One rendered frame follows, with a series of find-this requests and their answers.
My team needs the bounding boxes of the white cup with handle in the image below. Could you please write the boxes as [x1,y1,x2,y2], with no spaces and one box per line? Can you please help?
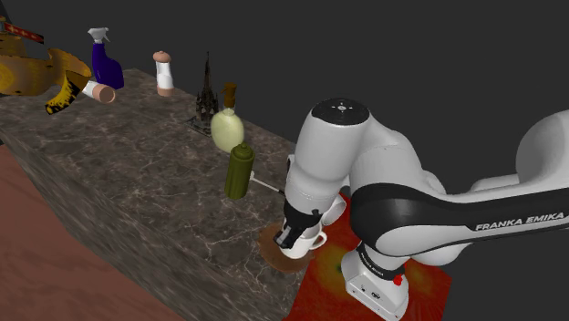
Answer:
[279,228,328,261]

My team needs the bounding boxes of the brown round plate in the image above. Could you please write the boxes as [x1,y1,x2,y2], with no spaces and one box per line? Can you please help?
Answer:
[257,222,317,274]

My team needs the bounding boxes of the yellow black-spotted toy figure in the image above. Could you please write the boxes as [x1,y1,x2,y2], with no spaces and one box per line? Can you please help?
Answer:
[0,16,93,116]

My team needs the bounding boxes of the thin white stick black tip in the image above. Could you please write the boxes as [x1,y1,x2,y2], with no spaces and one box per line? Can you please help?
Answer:
[249,171,286,196]

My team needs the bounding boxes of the dark tower figure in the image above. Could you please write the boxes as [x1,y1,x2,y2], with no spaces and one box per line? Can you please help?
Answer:
[186,50,221,137]

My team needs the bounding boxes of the red patterned robot stand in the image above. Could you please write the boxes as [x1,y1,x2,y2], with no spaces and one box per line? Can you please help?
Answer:
[283,192,453,321]

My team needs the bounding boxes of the blue spray bottle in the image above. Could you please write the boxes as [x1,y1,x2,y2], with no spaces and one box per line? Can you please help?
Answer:
[87,26,126,91]

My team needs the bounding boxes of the white tan pepper mill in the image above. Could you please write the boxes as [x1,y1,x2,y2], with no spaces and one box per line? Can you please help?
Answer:
[152,49,176,98]
[81,79,117,105]

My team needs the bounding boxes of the olive green bottle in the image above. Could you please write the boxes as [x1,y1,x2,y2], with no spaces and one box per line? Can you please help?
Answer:
[223,141,256,201]

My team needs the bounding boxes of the pale yellow soap dispenser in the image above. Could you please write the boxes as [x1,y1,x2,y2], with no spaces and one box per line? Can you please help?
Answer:
[209,81,246,154]

